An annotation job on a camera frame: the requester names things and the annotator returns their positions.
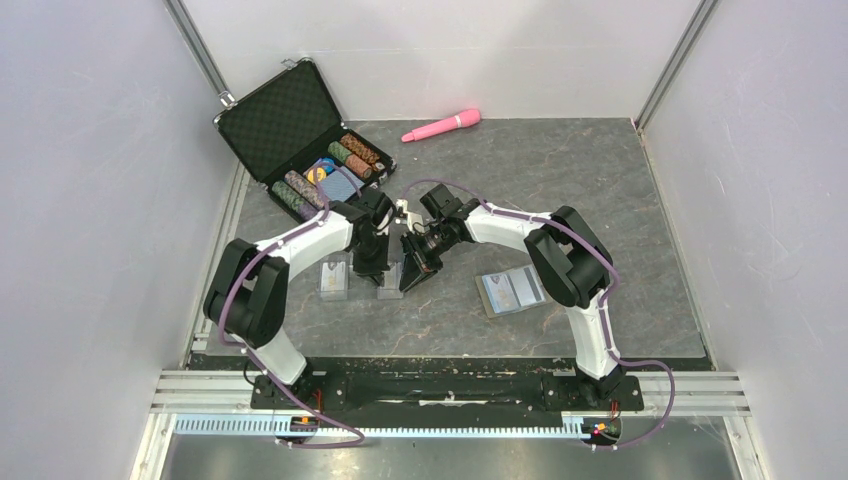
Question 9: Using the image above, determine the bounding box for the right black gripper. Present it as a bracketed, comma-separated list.
[400, 221, 454, 293]

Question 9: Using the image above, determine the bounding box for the clear acrylic card stand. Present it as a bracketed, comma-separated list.
[318, 253, 404, 301]

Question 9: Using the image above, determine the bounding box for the beige leather card holder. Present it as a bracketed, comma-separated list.
[475, 265, 552, 318]

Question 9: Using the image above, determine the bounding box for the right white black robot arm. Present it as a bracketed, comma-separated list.
[396, 183, 625, 408]

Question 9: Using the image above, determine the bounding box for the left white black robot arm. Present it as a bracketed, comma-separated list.
[202, 188, 394, 408]

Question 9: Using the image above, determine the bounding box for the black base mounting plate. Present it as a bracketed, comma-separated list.
[290, 357, 644, 428]

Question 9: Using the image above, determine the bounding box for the pink wand massager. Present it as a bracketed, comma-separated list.
[401, 109, 481, 143]

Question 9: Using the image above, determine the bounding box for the black poker chip case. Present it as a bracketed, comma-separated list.
[213, 57, 397, 223]

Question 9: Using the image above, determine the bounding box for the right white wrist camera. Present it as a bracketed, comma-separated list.
[395, 199, 426, 234]

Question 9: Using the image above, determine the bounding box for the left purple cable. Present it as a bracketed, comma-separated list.
[217, 165, 367, 449]

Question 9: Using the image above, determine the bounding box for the aluminium frame rail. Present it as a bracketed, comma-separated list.
[151, 370, 752, 417]

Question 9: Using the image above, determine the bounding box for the white slotted cable duct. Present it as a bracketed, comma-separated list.
[173, 414, 590, 440]

